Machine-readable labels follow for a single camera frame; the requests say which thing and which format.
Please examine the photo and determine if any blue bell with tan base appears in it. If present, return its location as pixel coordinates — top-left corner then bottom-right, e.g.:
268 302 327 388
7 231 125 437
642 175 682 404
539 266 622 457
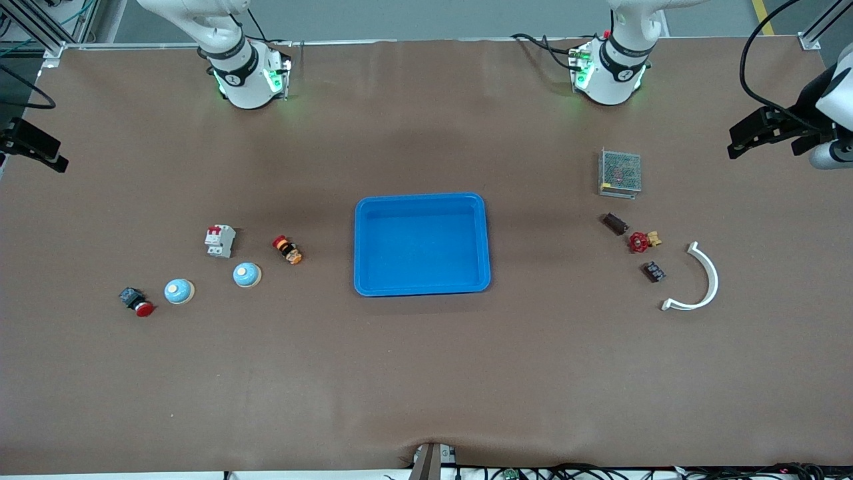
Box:
164 278 195 306
233 261 263 289

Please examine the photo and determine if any blue plastic tray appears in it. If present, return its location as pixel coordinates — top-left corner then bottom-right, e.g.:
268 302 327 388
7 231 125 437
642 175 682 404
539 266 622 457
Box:
354 193 492 297

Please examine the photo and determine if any metal mesh power supply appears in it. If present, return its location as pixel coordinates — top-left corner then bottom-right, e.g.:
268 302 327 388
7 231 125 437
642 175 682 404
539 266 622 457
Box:
598 148 642 199

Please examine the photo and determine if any red handwheel brass valve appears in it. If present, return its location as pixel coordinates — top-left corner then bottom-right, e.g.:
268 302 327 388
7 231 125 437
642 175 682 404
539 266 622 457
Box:
628 230 664 254

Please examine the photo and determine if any red push button dark body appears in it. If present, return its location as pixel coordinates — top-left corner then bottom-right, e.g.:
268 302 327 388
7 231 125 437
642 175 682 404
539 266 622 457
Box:
119 287 156 318

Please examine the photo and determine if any red yellow emergency stop button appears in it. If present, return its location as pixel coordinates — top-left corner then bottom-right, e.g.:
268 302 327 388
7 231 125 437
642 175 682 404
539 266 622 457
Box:
272 235 303 265

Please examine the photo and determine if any metal table clamp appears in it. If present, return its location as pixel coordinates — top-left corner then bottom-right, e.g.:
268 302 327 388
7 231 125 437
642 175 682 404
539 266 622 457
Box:
408 442 458 480

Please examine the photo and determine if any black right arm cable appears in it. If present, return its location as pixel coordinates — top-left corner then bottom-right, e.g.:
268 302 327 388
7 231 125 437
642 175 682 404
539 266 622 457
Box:
0 65 56 111

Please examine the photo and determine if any aluminium frame corner post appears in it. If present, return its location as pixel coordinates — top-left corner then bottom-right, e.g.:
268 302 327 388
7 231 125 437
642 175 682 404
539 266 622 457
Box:
798 0 853 51

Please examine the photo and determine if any aluminium frame with dark braces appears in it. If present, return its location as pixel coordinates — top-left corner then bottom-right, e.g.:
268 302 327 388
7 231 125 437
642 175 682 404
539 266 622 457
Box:
0 0 101 67

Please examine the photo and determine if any white curved plastic bracket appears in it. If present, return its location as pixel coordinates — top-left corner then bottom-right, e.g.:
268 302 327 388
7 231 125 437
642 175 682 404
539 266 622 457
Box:
660 241 720 312

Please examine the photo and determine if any white circuit breaker red switch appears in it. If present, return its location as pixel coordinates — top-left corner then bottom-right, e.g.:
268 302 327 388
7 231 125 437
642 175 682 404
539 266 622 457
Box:
204 225 237 259

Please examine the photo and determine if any black left base cable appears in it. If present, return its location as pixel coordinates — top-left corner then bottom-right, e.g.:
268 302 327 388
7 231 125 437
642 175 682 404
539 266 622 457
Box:
510 32 587 71

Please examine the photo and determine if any black base cable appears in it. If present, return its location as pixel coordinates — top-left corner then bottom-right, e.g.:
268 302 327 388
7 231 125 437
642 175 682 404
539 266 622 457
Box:
510 32 587 71
245 8 294 47

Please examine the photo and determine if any black right base cable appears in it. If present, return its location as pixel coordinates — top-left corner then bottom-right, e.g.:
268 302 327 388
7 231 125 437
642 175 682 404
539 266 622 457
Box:
245 8 294 47

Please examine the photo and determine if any black cable bundle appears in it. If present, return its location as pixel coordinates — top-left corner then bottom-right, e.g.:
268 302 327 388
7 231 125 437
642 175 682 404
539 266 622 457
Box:
458 462 827 480

